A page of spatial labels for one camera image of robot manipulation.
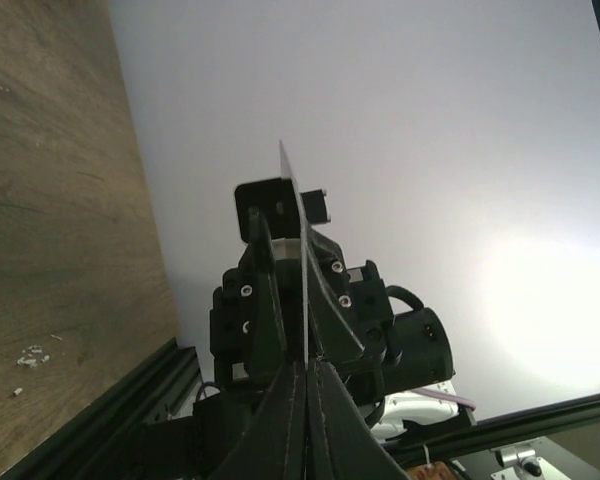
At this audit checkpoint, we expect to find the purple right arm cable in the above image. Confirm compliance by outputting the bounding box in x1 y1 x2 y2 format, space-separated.
414 387 476 409

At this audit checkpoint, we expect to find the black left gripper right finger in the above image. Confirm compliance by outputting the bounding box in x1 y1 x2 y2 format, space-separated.
305 360 407 480

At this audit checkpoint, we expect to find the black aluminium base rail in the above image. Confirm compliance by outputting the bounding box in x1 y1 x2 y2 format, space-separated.
0 340 201 479

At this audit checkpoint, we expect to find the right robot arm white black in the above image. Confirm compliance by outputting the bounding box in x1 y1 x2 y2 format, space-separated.
193 203 473 452

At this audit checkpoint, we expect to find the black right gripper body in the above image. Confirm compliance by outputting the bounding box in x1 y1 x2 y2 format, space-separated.
210 258 395 395

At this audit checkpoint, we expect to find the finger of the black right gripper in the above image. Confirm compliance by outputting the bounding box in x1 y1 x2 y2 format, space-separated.
247 207 288 380
307 232 365 363

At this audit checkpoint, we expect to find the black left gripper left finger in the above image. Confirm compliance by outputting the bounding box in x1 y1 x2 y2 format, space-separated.
211 363 307 480

